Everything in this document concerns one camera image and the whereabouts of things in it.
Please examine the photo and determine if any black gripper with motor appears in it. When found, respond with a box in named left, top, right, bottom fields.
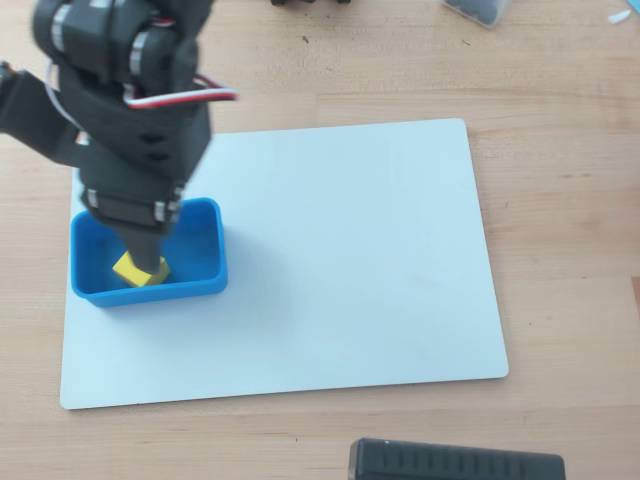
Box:
left=58, top=67, right=213, bottom=276

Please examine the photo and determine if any yellow cube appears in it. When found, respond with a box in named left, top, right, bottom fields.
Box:
left=112, top=252, right=173, bottom=289

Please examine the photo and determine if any blue rectangular bin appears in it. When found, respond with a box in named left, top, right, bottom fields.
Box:
left=69, top=196, right=230, bottom=309

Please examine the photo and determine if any white rectangular mat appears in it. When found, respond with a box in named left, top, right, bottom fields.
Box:
left=59, top=117, right=510, bottom=411

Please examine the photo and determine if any black ribbed device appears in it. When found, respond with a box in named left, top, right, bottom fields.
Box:
left=348, top=437, right=567, bottom=480

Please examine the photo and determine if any clear box with black parts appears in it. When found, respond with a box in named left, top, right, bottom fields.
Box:
left=439, top=0, right=512, bottom=30

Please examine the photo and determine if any red white black servo cable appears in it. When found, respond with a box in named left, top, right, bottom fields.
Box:
left=123, top=73, right=241, bottom=110

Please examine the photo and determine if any black wrist side mount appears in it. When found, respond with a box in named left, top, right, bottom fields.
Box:
left=0, top=60, right=92, bottom=169

